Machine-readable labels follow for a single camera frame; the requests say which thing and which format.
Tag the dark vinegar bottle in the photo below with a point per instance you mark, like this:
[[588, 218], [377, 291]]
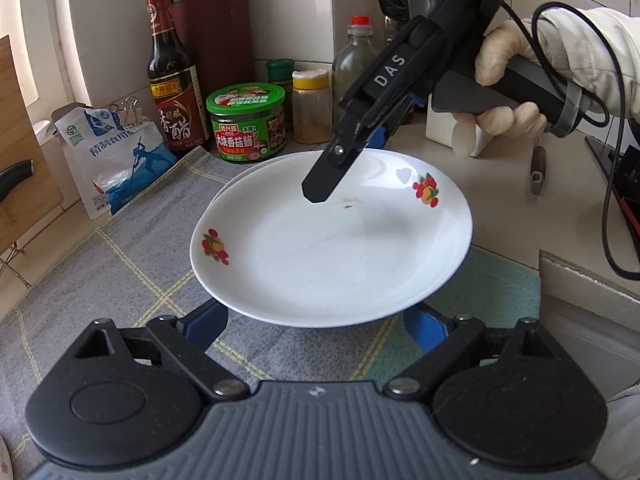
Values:
[[175, 85]]

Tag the grey teal checked towel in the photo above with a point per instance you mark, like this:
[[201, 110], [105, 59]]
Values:
[[100, 285]]

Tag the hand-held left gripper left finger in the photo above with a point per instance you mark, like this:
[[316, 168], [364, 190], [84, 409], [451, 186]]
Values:
[[207, 322]]

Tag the dark red knife block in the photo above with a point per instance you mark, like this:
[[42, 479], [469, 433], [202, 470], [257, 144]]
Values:
[[220, 50]]

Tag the green lid sauce jar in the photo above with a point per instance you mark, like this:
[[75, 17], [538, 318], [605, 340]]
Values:
[[245, 125]]

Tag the green lid spice jar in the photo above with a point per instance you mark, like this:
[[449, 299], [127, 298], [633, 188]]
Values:
[[280, 70]]

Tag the white blue salt bag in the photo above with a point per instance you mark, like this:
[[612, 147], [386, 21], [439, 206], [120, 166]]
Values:
[[115, 160]]

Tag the wooden cutting board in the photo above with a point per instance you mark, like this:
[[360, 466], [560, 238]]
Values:
[[25, 125]]

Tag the glass bottle red cap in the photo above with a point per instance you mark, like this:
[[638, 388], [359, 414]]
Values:
[[352, 60]]

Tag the window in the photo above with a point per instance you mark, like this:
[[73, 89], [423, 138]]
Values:
[[30, 0]]

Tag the person's white clothing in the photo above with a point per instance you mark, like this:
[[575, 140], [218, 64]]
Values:
[[625, 435]]

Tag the person's right forearm white sleeve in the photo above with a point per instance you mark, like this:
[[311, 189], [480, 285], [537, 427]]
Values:
[[595, 45]]

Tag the yellow lid spice jar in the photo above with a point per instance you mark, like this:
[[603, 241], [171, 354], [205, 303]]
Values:
[[311, 110]]

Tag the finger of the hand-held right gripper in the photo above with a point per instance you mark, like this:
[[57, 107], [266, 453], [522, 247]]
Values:
[[325, 175], [377, 137]]

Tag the black induction cooker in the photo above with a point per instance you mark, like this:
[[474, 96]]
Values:
[[615, 175]]

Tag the person's right hand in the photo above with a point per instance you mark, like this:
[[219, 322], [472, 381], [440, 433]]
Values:
[[505, 42]]

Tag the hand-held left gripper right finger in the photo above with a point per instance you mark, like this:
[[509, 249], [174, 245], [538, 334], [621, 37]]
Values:
[[427, 330]]

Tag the white plate fruit print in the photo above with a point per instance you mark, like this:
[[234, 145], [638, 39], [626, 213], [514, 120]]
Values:
[[248, 171], [310, 260]]

